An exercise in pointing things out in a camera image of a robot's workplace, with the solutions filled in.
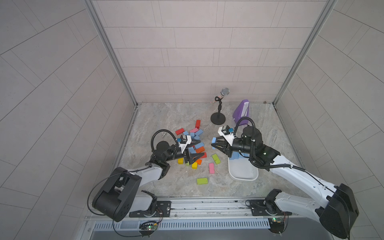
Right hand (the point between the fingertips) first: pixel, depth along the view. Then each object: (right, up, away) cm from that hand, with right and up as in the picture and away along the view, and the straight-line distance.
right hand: (214, 142), depth 71 cm
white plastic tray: (+17, -17, +11) cm, 26 cm away
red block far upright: (-8, +7, +32) cm, 33 cm away
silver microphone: (+8, +27, +14) cm, 31 cm away
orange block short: (-7, -8, +20) cm, 22 cm away
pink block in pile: (-11, +3, +28) cm, 30 cm away
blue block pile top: (-7, +2, +28) cm, 29 cm away
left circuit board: (-30, -37, -5) cm, 48 cm away
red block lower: (-4, -12, +18) cm, 22 cm away
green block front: (-6, -22, +8) cm, 24 cm away
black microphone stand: (+7, +11, +36) cm, 38 cm away
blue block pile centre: (0, +2, -3) cm, 3 cm away
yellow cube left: (-16, -8, -4) cm, 18 cm away
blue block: (+9, -4, -7) cm, 12 cm away
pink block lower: (0, -17, +13) cm, 22 cm away
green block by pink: (+3, -13, +16) cm, 21 cm away
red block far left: (-21, +2, +28) cm, 35 cm away
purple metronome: (+21, +16, +26) cm, 37 cm away
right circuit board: (+29, -37, -3) cm, 47 cm away
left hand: (-6, -4, +3) cm, 8 cm away
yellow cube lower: (-10, -15, +12) cm, 22 cm away
